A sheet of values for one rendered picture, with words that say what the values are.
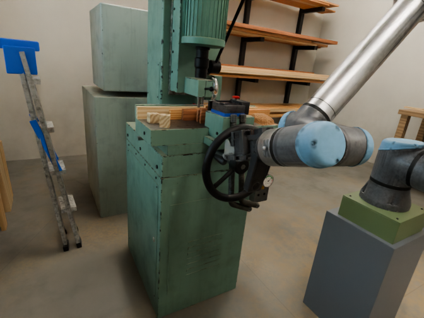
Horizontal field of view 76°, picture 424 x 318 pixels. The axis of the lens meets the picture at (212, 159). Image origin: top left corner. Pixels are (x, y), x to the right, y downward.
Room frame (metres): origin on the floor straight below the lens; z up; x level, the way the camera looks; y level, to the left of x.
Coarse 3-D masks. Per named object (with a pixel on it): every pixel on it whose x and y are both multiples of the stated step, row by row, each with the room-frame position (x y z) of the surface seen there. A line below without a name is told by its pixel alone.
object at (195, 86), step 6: (186, 78) 1.22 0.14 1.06; (192, 78) 1.17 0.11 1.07; (198, 78) 1.19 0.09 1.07; (186, 84) 1.22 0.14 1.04; (192, 84) 1.17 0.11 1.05; (198, 84) 1.13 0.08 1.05; (204, 84) 1.14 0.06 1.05; (210, 84) 1.15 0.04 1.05; (186, 90) 1.22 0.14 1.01; (192, 90) 1.16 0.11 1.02; (198, 90) 1.13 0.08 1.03; (204, 90) 1.14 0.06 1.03; (198, 96) 1.13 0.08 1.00; (204, 96) 1.14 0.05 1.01; (210, 96) 1.16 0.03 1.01
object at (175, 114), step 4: (172, 112) 1.11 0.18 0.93; (176, 112) 1.12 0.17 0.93; (180, 112) 1.13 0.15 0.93; (252, 112) 1.33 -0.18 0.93; (256, 112) 1.34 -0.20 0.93; (260, 112) 1.35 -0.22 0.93; (264, 112) 1.37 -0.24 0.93; (268, 112) 1.38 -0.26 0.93; (172, 116) 1.11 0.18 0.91; (176, 116) 1.12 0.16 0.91; (180, 116) 1.13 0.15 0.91
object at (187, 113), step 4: (184, 112) 1.12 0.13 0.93; (188, 112) 1.13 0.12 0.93; (192, 112) 1.14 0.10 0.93; (196, 112) 1.15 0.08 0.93; (184, 116) 1.12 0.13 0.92; (188, 116) 1.13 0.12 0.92; (192, 116) 1.14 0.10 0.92; (184, 120) 1.12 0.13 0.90; (188, 120) 1.13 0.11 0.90; (192, 120) 1.14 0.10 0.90
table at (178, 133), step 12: (144, 120) 1.05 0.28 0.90; (180, 120) 1.12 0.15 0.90; (144, 132) 0.97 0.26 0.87; (156, 132) 0.92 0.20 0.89; (168, 132) 0.94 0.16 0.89; (180, 132) 0.97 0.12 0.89; (192, 132) 0.99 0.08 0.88; (204, 132) 1.02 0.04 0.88; (156, 144) 0.92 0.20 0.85; (168, 144) 0.94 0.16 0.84
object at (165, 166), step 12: (132, 132) 1.29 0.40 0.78; (132, 144) 1.30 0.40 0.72; (144, 144) 1.12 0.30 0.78; (144, 156) 1.12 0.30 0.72; (156, 156) 0.98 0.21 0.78; (168, 156) 0.94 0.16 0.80; (180, 156) 0.97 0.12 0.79; (192, 156) 0.99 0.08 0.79; (156, 168) 0.97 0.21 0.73; (168, 168) 0.94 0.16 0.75; (180, 168) 0.97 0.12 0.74; (192, 168) 1.00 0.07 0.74; (216, 168) 1.05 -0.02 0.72; (228, 168) 1.09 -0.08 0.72
